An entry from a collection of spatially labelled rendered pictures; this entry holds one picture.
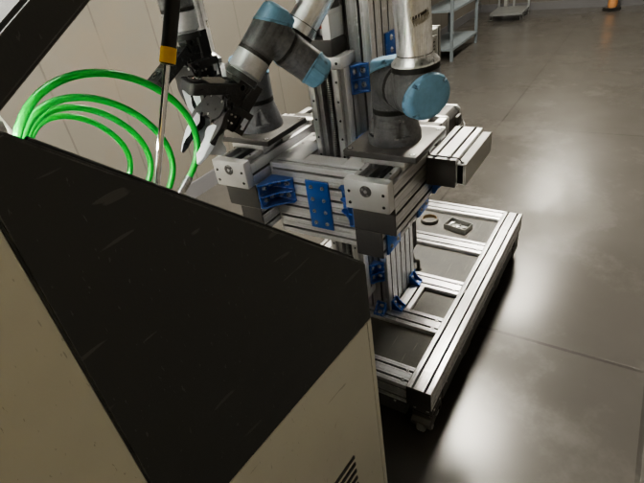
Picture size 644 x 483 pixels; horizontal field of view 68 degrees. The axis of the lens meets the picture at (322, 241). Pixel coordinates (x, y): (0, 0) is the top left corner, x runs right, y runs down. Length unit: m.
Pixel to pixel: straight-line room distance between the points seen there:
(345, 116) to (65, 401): 1.17
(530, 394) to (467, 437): 0.32
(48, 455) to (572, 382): 1.84
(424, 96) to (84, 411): 0.93
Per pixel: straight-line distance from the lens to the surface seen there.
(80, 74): 0.94
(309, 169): 1.54
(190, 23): 1.19
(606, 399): 2.12
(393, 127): 1.35
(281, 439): 1.01
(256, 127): 1.62
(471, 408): 1.98
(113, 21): 3.38
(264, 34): 1.06
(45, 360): 0.60
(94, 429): 0.68
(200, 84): 1.02
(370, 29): 1.53
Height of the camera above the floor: 1.56
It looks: 32 degrees down
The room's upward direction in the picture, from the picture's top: 9 degrees counter-clockwise
